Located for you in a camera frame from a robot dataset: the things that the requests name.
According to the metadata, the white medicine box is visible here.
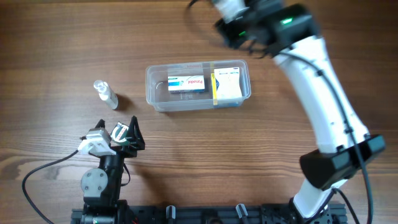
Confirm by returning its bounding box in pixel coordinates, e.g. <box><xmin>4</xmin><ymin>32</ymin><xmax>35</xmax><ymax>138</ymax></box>
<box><xmin>213</xmin><ymin>67</ymin><xmax>243</xmax><ymax>100</ymax></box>

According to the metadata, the blue yellow VapoDrops box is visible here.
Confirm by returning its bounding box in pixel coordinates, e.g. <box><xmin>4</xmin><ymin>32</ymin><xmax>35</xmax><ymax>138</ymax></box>
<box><xmin>210</xmin><ymin>61</ymin><xmax>243</xmax><ymax>109</ymax></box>

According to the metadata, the white red Panadol box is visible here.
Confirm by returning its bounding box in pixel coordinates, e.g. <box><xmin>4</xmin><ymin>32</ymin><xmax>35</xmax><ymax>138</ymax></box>
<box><xmin>168</xmin><ymin>75</ymin><xmax>205</xmax><ymax>93</ymax></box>

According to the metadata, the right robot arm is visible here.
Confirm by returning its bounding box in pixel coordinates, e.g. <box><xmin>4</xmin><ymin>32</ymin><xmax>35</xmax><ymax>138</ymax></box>
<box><xmin>213</xmin><ymin>1</ymin><xmax>386</xmax><ymax>223</ymax></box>

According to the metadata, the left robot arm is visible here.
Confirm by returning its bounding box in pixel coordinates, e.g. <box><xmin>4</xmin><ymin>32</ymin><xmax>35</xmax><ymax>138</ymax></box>
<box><xmin>71</xmin><ymin>116</ymin><xmax>145</xmax><ymax>224</ymax></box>

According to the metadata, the clear plastic container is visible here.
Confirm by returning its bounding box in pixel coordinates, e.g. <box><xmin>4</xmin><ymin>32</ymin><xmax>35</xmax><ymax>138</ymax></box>
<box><xmin>146</xmin><ymin>60</ymin><xmax>251</xmax><ymax>112</ymax></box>

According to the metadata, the green white round tin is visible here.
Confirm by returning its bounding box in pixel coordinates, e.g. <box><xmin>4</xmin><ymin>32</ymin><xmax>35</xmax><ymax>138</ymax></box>
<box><xmin>111</xmin><ymin>122</ymin><xmax>129</xmax><ymax>145</ymax></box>

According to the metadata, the small clear spray bottle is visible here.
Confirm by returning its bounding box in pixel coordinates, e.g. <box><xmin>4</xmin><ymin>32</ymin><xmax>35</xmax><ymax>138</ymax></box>
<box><xmin>93</xmin><ymin>80</ymin><xmax>118</xmax><ymax>110</ymax></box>

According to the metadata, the black right camera cable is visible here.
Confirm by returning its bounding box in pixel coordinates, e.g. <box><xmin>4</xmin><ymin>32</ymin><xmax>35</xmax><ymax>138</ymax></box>
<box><xmin>186</xmin><ymin>0</ymin><xmax>374</xmax><ymax>224</ymax></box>

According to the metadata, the black camera cable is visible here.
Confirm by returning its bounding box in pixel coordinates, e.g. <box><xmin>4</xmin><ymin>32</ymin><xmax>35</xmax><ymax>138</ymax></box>
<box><xmin>21</xmin><ymin>149</ymin><xmax>80</xmax><ymax>224</ymax></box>
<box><xmin>186</xmin><ymin>0</ymin><xmax>374</xmax><ymax>224</ymax></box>

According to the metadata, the black left camera cable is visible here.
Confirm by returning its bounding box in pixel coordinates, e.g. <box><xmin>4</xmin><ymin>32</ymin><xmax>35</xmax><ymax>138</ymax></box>
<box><xmin>21</xmin><ymin>149</ymin><xmax>80</xmax><ymax>224</ymax></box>

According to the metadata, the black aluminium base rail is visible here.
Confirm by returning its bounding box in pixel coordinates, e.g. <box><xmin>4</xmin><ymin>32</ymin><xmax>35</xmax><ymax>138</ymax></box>
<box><xmin>70</xmin><ymin>203</ymin><xmax>348</xmax><ymax>224</ymax></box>

